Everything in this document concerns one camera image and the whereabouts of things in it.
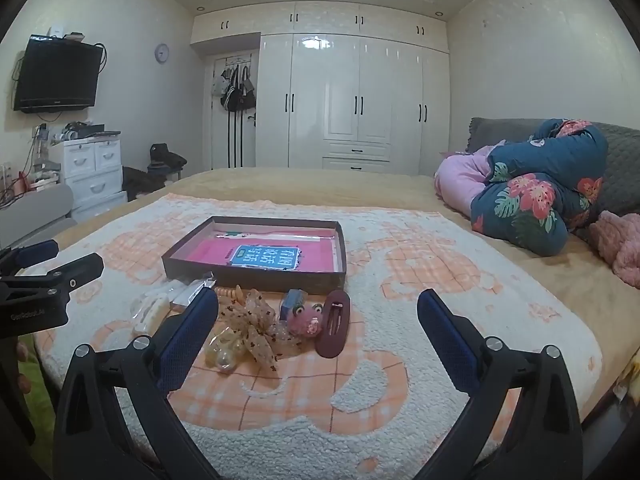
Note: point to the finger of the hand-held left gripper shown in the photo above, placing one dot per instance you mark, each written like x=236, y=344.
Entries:
x=35, y=250
x=75, y=271

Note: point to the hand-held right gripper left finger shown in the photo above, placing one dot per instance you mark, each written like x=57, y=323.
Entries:
x=187, y=335

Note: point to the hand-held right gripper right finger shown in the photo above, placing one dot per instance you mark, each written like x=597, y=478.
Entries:
x=447, y=335

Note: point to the clear packet with white card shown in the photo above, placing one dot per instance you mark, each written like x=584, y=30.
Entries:
x=182, y=294

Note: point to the white claw hair clip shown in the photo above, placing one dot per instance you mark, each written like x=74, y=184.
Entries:
x=147, y=310

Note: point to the clear plastic packet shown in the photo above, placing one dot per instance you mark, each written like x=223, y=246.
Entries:
x=205, y=282

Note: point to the dotted organza bow clip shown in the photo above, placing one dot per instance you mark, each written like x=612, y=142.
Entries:
x=252, y=327

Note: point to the peach plastic hair clip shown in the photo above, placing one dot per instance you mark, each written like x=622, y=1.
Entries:
x=240, y=291

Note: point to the brown cardboard tray box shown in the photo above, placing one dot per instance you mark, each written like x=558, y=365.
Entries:
x=250, y=276

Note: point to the small blue box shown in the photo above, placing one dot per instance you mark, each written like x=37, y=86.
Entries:
x=291, y=302

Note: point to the maroon oval hair clip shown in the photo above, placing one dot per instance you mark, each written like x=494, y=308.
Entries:
x=332, y=330

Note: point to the pink fuzzy character clip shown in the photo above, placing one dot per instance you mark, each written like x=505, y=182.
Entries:
x=306, y=321

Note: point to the person's left hand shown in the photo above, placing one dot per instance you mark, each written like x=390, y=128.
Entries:
x=21, y=352

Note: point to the grey chair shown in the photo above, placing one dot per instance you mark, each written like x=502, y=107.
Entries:
x=35, y=210

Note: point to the orange white printed blanket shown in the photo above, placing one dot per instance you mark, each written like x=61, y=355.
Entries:
x=400, y=340

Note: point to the white drawer cabinet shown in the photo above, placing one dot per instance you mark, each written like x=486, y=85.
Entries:
x=92, y=170

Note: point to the dark clothes pile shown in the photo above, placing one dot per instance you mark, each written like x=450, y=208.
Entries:
x=155, y=167

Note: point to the pink quilt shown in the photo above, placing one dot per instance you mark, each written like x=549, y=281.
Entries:
x=460, y=175

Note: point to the blue floral quilt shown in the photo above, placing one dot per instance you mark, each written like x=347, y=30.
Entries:
x=530, y=195

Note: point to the tan bed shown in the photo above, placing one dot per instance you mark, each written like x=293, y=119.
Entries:
x=300, y=185

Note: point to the pink fuzzy blanket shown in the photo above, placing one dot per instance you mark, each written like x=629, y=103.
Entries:
x=617, y=245

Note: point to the white door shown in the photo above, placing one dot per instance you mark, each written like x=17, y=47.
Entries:
x=220, y=135

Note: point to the hanging dark bags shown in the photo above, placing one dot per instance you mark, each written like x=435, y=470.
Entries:
x=237, y=92

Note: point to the white glossy wardrobe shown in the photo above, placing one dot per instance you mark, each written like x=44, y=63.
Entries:
x=345, y=95

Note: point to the black wall television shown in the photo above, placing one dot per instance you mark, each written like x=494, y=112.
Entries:
x=55, y=72

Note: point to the round wall clock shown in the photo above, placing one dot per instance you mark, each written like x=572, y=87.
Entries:
x=161, y=53

